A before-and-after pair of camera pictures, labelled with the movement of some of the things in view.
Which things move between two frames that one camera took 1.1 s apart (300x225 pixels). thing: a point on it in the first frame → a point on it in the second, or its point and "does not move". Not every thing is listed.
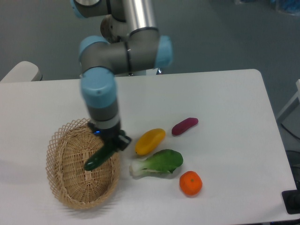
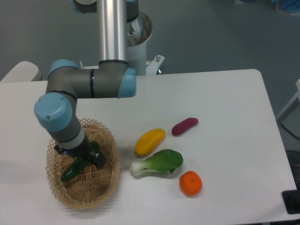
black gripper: [114, 137] → [84, 152]
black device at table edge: [291, 199] does not move
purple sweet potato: [183, 125] does not move
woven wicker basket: [74, 185] does not move
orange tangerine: [191, 183] does not move
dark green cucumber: [99, 158] → [79, 163]
